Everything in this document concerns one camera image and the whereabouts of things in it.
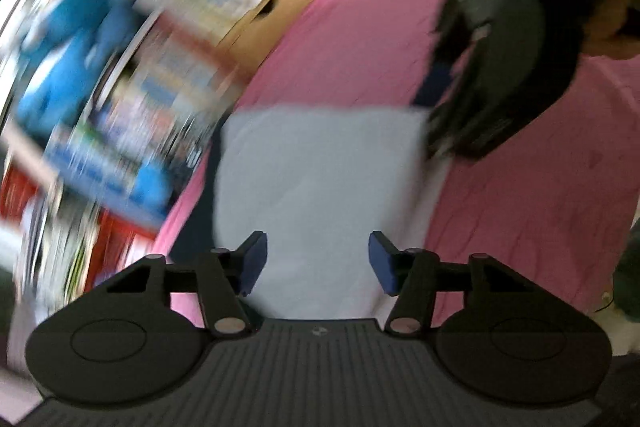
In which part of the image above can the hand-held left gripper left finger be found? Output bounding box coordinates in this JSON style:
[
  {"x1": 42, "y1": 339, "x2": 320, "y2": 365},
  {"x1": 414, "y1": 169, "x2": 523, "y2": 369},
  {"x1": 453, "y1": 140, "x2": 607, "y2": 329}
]
[{"x1": 105, "y1": 231, "x2": 268, "y2": 338}]

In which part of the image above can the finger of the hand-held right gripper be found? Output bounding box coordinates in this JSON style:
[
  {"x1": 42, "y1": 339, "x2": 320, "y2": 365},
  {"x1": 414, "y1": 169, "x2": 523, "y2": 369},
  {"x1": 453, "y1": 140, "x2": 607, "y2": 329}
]
[{"x1": 414, "y1": 61, "x2": 454, "y2": 108}]

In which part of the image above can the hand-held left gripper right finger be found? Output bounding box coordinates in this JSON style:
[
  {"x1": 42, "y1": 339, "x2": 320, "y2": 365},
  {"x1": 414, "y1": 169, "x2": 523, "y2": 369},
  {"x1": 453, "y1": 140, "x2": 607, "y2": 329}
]
[{"x1": 368, "y1": 231, "x2": 538, "y2": 338}]

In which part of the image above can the navy jacket white lining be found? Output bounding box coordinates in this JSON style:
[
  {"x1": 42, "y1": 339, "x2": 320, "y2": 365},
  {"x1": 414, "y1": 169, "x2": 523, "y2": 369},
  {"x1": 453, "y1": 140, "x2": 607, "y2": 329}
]
[{"x1": 170, "y1": 104, "x2": 453, "y2": 320}]

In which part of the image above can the person's right hand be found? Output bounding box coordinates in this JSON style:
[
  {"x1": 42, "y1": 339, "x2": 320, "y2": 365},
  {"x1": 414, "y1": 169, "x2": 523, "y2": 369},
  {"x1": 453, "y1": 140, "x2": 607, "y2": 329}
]
[{"x1": 580, "y1": 0, "x2": 640, "y2": 55}]

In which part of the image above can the red plastic crate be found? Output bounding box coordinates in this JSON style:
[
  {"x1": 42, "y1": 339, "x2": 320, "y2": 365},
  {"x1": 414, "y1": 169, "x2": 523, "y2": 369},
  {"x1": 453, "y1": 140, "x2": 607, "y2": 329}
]
[{"x1": 0, "y1": 167, "x2": 161, "y2": 293}]

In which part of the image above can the pink blanket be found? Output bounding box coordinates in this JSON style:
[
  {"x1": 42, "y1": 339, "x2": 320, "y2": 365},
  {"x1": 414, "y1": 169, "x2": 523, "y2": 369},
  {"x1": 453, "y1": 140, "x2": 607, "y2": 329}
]
[{"x1": 10, "y1": 0, "x2": 640, "y2": 358}]

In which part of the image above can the row of shelved books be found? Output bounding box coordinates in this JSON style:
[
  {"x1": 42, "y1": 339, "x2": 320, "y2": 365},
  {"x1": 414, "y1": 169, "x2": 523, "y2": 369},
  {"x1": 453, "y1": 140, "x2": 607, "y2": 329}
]
[{"x1": 40, "y1": 0, "x2": 351, "y2": 228}]

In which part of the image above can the blue plush toy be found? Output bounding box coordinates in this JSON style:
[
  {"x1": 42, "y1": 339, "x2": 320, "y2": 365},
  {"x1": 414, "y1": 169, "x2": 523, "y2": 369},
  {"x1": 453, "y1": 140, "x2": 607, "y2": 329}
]
[{"x1": 15, "y1": 0, "x2": 166, "y2": 142}]

